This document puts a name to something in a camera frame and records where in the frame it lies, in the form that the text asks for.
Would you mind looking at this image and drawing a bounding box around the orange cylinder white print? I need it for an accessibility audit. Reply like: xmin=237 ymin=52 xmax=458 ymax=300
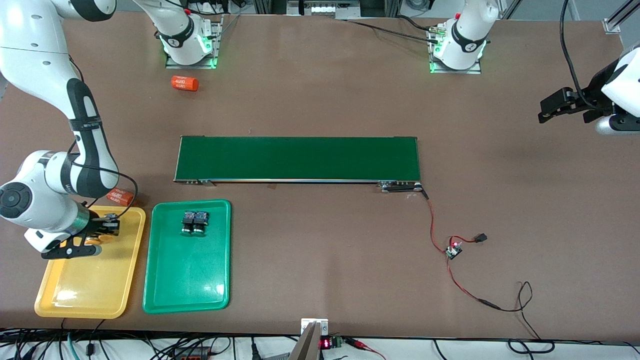
xmin=106 ymin=187 xmax=136 ymax=208
xmin=171 ymin=75 xmax=200 ymax=92

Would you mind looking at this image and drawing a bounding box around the yellow plastic tray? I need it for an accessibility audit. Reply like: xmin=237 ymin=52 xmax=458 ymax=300
xmin=34 ymin=204 xmax=147 ymax=319

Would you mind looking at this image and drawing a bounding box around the green plastic tray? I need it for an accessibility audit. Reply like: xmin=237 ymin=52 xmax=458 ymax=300
xmin=142 ymin=199 xmax=232 ymax=314

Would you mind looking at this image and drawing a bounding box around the red lead black plug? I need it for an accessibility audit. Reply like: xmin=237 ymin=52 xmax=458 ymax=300
xmin=450 ymin=233 xmax=488 ymax=246

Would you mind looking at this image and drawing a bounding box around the red black power strip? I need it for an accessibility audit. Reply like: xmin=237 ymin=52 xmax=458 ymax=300
xmin=172 ymin=345 xmax=215 ymax=360

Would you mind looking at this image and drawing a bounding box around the green conveyor belt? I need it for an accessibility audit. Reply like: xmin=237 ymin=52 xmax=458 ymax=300
xmin=173 ymin=135 xmax=430 ymax=200

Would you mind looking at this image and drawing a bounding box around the red clip lead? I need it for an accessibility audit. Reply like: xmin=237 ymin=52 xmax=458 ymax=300
xmin=345 ymin=337 xmax=387 ymax=360

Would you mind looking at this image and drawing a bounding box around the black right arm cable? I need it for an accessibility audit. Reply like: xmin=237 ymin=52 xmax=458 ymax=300
xmin=64 ymin=55 xmax=139 ymax=221

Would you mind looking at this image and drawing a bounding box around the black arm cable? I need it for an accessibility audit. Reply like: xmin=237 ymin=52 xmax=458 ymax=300
xmin=559 ymin=0 xmax=598 ymax=108
xmin=64 ymin=55 xmax=139 ymax=221

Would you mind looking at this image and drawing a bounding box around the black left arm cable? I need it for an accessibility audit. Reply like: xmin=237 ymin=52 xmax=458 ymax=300
xmin=559 ymin=0 xmax=598 ymax=108

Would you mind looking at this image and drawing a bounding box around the aluminium profile post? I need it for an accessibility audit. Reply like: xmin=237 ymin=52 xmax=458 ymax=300
xmin=602 ymin=0 xmax=640 ymax=35

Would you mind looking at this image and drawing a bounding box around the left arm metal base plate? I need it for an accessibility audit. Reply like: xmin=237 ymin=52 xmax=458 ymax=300
xmin=428 ymin=25 xmax=483 ymax=75

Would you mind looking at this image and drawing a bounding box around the red black motor wire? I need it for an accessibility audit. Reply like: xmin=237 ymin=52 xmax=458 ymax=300
xmin=423 ymin=189 xmax=451 ymax=254

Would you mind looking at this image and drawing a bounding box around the black cable on table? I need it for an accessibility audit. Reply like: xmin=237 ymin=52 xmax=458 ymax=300
xmin=340 ymin=15 xmax=451 ymax=46

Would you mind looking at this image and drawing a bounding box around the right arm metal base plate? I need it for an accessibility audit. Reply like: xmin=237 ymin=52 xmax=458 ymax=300
xmin=165 ymin=15 xmax=223 ymax=70

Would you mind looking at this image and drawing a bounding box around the grey metal camera bracket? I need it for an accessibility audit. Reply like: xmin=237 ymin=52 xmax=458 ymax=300
xmin=300 ymin=318 xmax=330 ymax=360

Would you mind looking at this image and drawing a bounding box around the black metal rack frame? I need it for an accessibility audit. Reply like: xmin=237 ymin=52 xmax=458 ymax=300
xmin=252 ymin=0 xmax=403 ymax=21

